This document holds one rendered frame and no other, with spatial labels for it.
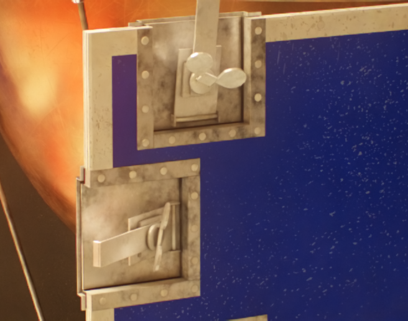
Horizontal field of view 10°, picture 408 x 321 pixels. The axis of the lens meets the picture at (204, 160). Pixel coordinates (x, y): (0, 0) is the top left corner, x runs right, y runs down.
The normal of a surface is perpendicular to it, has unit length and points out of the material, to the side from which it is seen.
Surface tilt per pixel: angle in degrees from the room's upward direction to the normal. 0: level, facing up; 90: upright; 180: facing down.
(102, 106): 90
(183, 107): 99
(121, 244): 90
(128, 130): 90
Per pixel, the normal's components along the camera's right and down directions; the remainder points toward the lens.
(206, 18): 0.45, 0.36
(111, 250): 0.83, 0.13
